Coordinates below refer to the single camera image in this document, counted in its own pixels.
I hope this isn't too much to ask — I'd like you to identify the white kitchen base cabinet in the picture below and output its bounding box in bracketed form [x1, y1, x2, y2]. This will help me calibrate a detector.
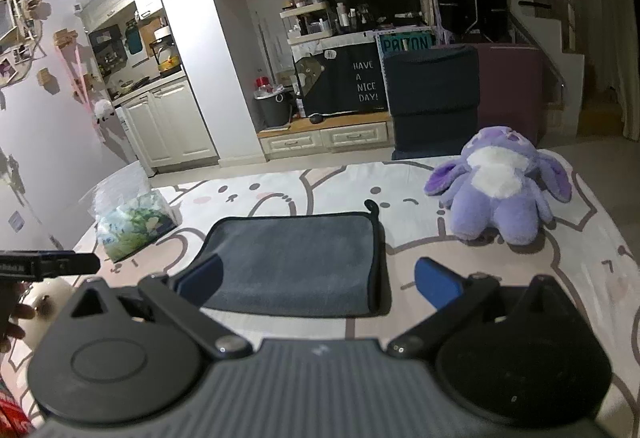
[115, 79, 220, 170]

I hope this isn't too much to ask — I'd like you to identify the black printed curtain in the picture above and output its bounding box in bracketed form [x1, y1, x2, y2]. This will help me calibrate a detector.
[293, 42, 390, 118]

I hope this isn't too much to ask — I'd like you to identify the white plush wall ornament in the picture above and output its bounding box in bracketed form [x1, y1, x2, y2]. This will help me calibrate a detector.
[94, 99, 118, 125]

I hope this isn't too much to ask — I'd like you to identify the dark blue folded chair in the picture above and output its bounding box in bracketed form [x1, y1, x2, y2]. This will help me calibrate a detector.
[382, 45, 482, 161]

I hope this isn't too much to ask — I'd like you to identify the person's left hand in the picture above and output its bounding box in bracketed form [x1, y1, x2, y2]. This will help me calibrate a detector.
[0, 282, 37, 354]

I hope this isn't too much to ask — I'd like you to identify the teal sign board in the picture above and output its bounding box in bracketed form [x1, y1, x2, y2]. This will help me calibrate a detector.
[376, 33, 434, 57]

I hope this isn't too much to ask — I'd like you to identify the wooden wall shelf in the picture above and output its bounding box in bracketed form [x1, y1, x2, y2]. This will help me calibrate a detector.
[0, 0, 51, 86]

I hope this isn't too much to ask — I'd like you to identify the purple plush toy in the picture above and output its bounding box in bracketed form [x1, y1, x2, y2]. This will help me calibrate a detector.
[424, 126, 574, 247]

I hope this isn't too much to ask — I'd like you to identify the white round plush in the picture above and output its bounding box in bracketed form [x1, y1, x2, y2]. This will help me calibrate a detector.
[24, 279, 74, 350]

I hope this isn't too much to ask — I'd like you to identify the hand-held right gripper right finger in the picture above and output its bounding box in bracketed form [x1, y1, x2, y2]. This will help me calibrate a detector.
[386, 257, 574, 361]

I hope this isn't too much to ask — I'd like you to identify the maroon cabinet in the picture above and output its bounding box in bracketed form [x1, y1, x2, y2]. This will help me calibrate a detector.
[474, 43, 545, 148]

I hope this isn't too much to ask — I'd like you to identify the grey trash bin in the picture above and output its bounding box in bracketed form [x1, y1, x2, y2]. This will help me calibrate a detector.
[254, 90, 294, 129]

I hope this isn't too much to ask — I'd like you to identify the staircase with handrail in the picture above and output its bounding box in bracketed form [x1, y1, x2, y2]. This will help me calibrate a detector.
[505, 0, 640, 139]

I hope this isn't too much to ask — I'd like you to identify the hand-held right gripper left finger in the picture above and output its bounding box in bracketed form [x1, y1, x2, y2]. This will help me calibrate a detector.
[69, 253, 254, 361]

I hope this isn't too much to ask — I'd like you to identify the floral tissue pack in bag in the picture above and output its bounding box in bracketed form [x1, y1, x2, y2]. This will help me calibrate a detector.
[92, 161, 182, 264]

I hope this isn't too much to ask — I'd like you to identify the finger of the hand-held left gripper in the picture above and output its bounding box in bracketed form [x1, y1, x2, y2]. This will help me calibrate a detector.
[0, 250, 101, 281]

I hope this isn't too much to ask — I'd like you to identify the white wooden-top drawer unit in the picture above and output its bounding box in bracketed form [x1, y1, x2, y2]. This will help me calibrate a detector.
[257, 112, 394, 160]

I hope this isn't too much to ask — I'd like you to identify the grey towel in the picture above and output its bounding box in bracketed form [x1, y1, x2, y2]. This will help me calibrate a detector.
[192, 199, 389, 319]

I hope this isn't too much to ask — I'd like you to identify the white shelf rack with bottles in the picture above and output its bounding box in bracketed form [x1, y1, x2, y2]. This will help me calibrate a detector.
[279, 0, 337, 39]

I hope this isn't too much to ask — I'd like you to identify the red packet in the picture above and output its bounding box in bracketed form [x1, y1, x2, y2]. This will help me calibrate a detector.
[0, 385, 38, 438]

